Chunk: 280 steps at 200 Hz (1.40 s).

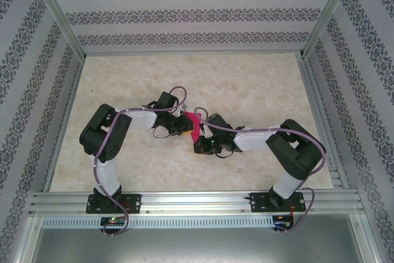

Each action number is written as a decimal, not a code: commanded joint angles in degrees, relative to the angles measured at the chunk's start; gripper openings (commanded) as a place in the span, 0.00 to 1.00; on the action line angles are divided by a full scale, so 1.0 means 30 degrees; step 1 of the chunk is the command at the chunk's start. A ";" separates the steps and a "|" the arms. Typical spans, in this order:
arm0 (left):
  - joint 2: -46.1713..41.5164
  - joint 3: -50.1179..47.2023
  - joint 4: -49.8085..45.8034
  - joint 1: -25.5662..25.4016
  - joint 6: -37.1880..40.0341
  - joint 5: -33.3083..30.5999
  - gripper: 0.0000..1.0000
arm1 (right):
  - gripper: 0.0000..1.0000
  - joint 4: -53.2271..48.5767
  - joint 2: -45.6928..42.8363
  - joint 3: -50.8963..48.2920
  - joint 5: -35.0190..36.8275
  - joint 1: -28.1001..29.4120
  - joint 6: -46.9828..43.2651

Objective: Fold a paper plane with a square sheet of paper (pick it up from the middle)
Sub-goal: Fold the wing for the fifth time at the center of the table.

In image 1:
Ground pink square paper sheet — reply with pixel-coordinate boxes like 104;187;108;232
185;108;203;144

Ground grey sheet metal panel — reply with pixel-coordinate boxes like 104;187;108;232
18;213;382;263

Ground thin black right gripper cable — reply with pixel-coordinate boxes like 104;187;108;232
215;148;235;160

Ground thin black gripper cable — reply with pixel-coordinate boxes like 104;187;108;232
215;148;235;160
153;124;174;140

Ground thin black left gripper cable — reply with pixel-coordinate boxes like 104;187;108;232
153;124;174;140

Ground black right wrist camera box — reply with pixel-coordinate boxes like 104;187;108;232
204;113;234;132

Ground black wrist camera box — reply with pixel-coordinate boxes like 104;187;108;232
156;90;180;112
204;113;234;132

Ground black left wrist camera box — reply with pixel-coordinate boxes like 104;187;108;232
156;90;180;112

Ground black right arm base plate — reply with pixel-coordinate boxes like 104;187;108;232
251;192;305;214

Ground slotted grey cable duct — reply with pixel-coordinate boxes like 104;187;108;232
41;216;275;229

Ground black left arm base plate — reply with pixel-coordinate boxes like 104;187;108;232
86;194;142;214

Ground aluminium side floor rail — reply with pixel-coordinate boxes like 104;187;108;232
297;53;352;192
42;55;87;193

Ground aluminium frame post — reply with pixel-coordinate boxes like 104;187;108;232
298;0;361;60
26;0;87;60

